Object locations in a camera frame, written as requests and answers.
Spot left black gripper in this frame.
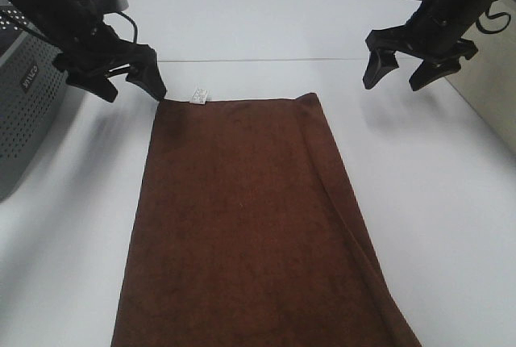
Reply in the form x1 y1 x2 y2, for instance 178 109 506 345
54 23 166 102

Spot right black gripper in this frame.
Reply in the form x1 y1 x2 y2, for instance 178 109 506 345
363 11 478 90

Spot brown towel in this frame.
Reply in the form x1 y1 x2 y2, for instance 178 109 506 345
111 93 418 346

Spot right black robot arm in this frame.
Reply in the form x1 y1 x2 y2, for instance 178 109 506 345
363 0 497 91

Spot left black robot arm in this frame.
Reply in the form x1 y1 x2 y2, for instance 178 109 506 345
8 0 167 102

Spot beige fabric storage box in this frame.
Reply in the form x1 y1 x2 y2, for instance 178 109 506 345
447 0 515 151

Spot grey perforated plastic basket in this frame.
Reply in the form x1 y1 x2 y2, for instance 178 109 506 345
1 0 67 200

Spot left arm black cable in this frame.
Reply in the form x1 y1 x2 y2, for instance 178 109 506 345
104 10 140 44

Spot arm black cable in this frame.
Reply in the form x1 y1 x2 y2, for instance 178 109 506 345
475 0 512 36
104 10 140 44

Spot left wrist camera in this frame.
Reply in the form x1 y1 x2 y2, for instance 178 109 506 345
79 0 129 15

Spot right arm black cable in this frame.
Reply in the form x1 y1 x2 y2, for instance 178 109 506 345
475 0 512 36

